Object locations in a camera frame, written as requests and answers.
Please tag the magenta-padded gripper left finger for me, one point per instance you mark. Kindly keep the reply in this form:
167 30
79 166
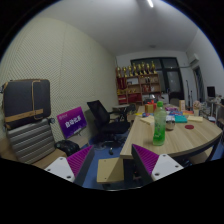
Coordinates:
58 166

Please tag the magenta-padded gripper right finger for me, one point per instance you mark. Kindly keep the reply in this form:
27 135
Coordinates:
165 165

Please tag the green drink bottle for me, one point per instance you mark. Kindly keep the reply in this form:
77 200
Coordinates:
159 128

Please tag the silver ribbed suitcase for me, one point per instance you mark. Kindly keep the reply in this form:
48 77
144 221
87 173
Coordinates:
31 141

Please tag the purple sign board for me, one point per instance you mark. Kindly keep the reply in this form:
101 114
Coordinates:
71 122

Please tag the white printed booklet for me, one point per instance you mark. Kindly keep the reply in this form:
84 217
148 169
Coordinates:
170 117

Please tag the teal notebook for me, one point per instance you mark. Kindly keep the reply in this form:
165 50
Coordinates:
180 118

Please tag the blue printed book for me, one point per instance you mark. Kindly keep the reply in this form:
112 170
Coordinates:
175 113

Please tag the orange book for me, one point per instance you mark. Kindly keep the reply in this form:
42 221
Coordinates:
188 112

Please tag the yellow gift box red ribbon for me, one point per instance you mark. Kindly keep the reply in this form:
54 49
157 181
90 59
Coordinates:
149 108

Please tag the small upright cream carton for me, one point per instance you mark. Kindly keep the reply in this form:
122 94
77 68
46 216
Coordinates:
182 105

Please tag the potted pink flowers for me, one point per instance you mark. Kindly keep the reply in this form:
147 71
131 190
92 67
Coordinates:
197 107

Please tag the black office chair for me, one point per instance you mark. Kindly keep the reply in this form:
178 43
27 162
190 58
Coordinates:
101 116

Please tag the small white round table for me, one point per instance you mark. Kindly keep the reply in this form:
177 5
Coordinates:
120 107

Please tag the wooden side desk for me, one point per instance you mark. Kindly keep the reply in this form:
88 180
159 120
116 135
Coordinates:
215 108

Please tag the wooden shelf unit with trophies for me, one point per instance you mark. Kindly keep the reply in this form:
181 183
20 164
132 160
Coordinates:
136 86

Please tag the black computer monitor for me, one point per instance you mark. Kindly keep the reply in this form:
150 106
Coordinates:
211 91

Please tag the dark framed glass door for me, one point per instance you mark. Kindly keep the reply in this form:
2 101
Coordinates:
171 76

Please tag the white wall air conditioner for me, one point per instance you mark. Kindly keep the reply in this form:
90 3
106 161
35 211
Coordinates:
193 59

